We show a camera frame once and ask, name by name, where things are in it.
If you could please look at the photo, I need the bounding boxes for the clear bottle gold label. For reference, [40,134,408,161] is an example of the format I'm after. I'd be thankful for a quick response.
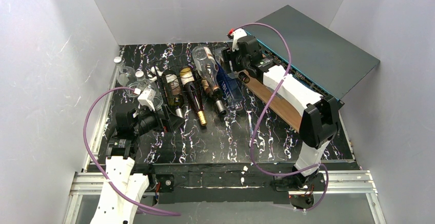
[213,47,250,84]

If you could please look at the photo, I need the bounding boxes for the clear bottle dark label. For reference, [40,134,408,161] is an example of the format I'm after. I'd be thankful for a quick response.
[135,71,164,111]

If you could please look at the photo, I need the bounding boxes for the teal network switch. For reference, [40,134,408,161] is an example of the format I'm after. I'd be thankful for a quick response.
[244,5,380,99]

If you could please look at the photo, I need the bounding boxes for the dark wine bottle silver cap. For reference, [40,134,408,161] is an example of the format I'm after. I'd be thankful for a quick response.
[162,69,185,118]

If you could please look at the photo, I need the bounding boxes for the dark wine bottle gold cap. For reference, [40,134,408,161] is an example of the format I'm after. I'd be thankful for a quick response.
[180,67,207,127]

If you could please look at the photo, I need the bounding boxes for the blue label clear bottle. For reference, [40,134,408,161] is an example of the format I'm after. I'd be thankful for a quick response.
[216,64,244,112]

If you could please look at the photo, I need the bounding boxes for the purple cable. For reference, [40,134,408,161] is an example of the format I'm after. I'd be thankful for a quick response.
[238,23,330,213]
[83,86,183,217]

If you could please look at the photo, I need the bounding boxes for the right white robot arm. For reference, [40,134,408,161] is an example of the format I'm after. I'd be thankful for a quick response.
[222,29,341,188]

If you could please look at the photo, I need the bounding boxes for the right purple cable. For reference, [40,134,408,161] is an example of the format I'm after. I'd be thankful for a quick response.
[238,23,330,213]

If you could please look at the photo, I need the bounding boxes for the clear bottle red label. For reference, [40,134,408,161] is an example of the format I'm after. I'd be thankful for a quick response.
[113,56,139,98]

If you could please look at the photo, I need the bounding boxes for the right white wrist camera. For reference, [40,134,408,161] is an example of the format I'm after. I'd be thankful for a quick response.
[227,28,247,52]

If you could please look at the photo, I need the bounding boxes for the black wire wine rack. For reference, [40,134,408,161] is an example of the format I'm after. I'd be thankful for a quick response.
[149,42,244,112]

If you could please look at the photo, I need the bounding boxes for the clear bottle brown neck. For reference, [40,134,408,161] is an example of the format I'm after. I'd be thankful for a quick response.
[192,45,223,99]

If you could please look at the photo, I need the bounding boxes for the brown wooden board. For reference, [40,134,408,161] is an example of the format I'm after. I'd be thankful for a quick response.
[242,71,302,132]

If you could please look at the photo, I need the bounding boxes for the silver combination wrench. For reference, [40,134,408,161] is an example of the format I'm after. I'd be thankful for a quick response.
[246,111,256,148]

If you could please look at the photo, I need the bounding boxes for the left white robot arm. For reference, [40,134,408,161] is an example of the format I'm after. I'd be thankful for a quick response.
[91,104,185,223]

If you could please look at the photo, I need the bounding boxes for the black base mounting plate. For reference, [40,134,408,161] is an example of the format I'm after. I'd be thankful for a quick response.
[132,164,290,204]

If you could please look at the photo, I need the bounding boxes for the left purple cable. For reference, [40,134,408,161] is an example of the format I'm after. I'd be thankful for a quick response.
[83,86,183,217]

